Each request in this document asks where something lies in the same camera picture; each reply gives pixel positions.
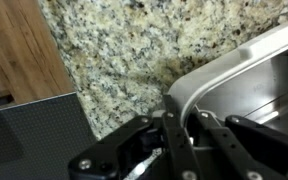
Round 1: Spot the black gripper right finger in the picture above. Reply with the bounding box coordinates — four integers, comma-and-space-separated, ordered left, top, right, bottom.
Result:
186, 105, 288, 180

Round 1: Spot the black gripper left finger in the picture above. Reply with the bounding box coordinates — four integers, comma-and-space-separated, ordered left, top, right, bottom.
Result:
67, 94, 202, 180

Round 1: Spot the white and silver container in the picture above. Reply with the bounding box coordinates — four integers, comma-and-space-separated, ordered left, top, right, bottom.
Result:
167, 18, 288, 143

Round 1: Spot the dark gray perforated mat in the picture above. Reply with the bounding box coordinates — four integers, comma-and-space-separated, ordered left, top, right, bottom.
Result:
0, 92, 98, 180

